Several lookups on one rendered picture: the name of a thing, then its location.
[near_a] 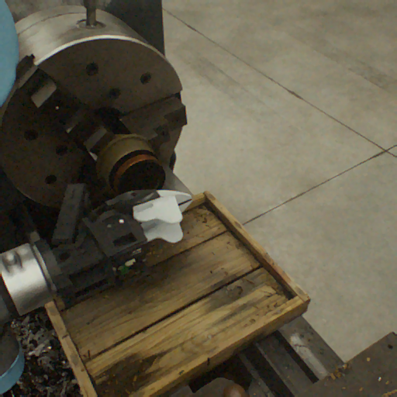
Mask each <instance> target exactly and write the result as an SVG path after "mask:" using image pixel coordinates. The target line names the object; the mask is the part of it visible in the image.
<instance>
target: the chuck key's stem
mask: <svg viewBox="0 0 397 397"><path fill-rule="evenodd" d="M83 6H84V7H85V9H86V18H87V21H85V22H86V24H87V25H86V26H93V28H95V27H96V25H97V24H96V10H97V9H98V8H99V0H83Z"/></svg>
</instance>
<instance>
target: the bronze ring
mask: <svg viewBox="0 0 397 397"><path fill-rule="evenodd" d="M115 136H116V138H115V139H113V140H111V141H110V142H108V144H106V145H105V147H104V148H103V149H102V151H101V152H99V154H98V157H97V160H96V164H95V170H96V173H97V176H98V178H100V179H101V181H102V182H103V183H105V185H108V186H109V187H110V188H111V189H112V191H113V192H115V193H116V194H118V195H121V194H122V193H125V192H130V191H135V190H149V189H154V190H156V191H157V190H161V189H162V188H163V186H164V182H165V177H166V175H165V170H164V168H163V167H162V165H161V163H160V160H159V157H157V155H156V154H155V153H154V152H153V148H152V146H151V145H150V143H149V142H148V141H147V139H145V138H144V137H143V136H140V135H136V134H127V135H125V134H118V135H115Z"/></svg>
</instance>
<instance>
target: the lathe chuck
mask: <svg viewBox="0 0 397 397"><path fill-rule="evenodd" d="M82 21H87V18H86V13H71V14H66V15H61V16H55V17H52V18H49V19H45V20H43V21H41V22H39V23H37V24H35V25H34V26H31V27H29V28H28V29H26V31H24V32H23V33H20V34H19V35H18V43H19V62H18V64H17V65H16V66H17V67H16V75H17V74H18V73H19V72H20V70H21V69H22V68H23V67H25V66H26V64H27V62H28V61H29V60H30V59H32V60H33V59H34V58H35V59H34V60H33V63H34V64H35V65H36V66H37V67H39V68H40V69H41V71H44V72H45V73H46V74H48V75H49V76H50V77H51V78H52V79H54V80H55V81H57V83H58V84H59V85H62V86H63V87H64V88H65V89H66V90H67V91H69V92H70V93H71V94H72V95H74V96H75V97H76V98H78V99H79V100H80V101H81V102H83V103H84V104H85V105H86V106H87V107H89V108H90V109H91V110H92V111H94V110H97V109H103V107H104V108H106V110H105V114H103V116H102V118H101V120H102V121H104V123H105V124H106V125H107V127H108V128H109V129H110V130H111V131H112V132H113V134H114V135H118V134H121V132H120V130H119V129H118V127H117V125H116V119H115V116H114V112H113V109H116V110H118V111H120V112H121V113H122V114H123V115H125V114H126V113H128V112H132V111H133V110H136V109H139V108H142V107H144V106H146V105H149V104H152V103H154V102H155V101H157V100H160V99H163V98H166V97H168V96H170V95H174V94H176V93H178V92H179V91H183V87H182V84H181V82H180V79H179V77H178V74H177V72H176V70H175V69H174V67H173V65H171V64H170V63H169V60H168V59H167V58H166V57H165V56H163V55H162V54H161V53H160V52H159V51H158V50H156V49H154V47H153V46H151V45H150V44H149V43H148V42H146V40H145V39H144V38H143V37H141V36H140V35H139V34H138V33H136V32H135V31H134V30H133V29H131V28H130V27H128V26H127V25H125V24H123V23H122V22H120V21H118V20H115V19H113V18H111V17H108V16H101V15H96V22H97V23H99V24H102V26H103V27H102V28H99V29H87V27H83V26H80V25H79V24H80V23H81V22H82ZM182 128H183V127H179V128H178V129H176V130H175V131H172V132H170V134H171V141H170V142H167V143H164V144H162V145H160V148H161V155H158V156H157V157H159V160H160V163H161V165H162V167H163V166H164V165H165V163H166V162H167V161H168V159H169V158H170V156H171V155H172V153H173V152H174V149H175V147H176V145H177V143H178V140H180V136H181V132H182ZM80 142H81V141H79V140H76V139H75V138H74V136H72V135H71V134H69V133H67V131H66V130H65V128H64V126H62V125H61V124H60V123H58V121H55V120H54V119H52V118H51V117H49V116H48V115H47V114H46V113H45V112H42V111H40V110H39V108H38V107H36V105H35V103H34V102H33V100H32V99H31V98H30V96H29V94H28V93H27V92H24V91H23V90H22V89H19V86H18V85H17V84H14V85H13V86H12V90H11V92H10V94H9V96H8V98H7V100H5V102H4V103H3V105H2V107H1V108H0V164H1V165H2V167H3V169H4V172H5V174H7V176H8V177H9V180H10V181H11V182H12V183H13V184H14V186H15V187H16V188H17V189H19V190H20V191H21V193H23V194H24V195H26V196H27V197H28V198H30V199H32V200H34V201H36V202H39V203H41V204H43V205H45V206H48V207H52V208H55V209H61V205H62V201H63V196H64V193H65V190H67V183H78V179H79V176H80V172H81V167H83V163H84V161H85V153H84V152H83V151H82V150H80V149H79V148H78V143H80Z"/></svg>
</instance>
